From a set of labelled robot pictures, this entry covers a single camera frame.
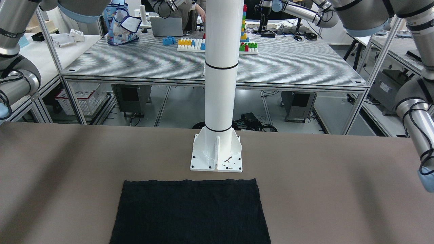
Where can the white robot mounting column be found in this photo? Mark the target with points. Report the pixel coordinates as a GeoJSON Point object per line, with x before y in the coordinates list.
{"type": "Point", "coordinates": [217, 147]}

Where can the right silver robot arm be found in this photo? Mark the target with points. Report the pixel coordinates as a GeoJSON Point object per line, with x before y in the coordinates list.
{"type": "Point", "coordinates": [19, 76]}

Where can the colourful toy block set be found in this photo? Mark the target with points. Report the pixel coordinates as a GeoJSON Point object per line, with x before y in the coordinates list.
{"type": "Point", "coordinates": [225, 23]}

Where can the black t-shirt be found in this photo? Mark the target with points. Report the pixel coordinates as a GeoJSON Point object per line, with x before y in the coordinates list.
{"type": "Point", "coordinates": [190, 212]}

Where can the blue white printed bag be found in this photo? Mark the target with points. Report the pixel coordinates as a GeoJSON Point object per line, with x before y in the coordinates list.
{"type": "Point", "coordinates": [122, 28]}

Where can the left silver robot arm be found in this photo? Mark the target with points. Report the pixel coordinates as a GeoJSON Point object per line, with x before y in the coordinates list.
{"type": "Point", "coordinates": [412, 101]}

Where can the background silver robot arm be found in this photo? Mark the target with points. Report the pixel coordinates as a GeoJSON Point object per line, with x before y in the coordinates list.
{"type": "Point", "coordinates": [325, 17]}

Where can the striped aluminium frame workbench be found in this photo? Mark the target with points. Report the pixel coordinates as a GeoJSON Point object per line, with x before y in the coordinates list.
{"type": "Point", "coordinates": [281, 63]}

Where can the white plastic basket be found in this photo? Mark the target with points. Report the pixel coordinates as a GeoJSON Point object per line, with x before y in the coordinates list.
{"type": "Point", "coordinates": [89, 97]}

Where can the silver laptop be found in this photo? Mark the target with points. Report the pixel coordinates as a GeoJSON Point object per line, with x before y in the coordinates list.
{"type": "Point", "coordinates": [163, 27]}

